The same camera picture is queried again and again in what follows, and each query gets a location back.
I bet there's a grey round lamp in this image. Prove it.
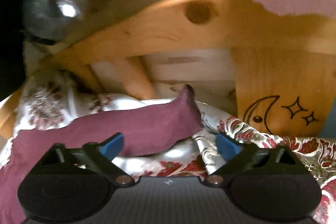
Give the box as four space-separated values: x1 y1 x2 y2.
23 0 88 46

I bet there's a wooden bed frame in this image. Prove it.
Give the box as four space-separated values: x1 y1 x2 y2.
0 0 336 139

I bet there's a white floral bedspread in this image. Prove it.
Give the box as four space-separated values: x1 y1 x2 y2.
1 71 335 223

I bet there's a maroon knit sweater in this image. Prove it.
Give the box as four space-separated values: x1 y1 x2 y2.
1 85 203 223

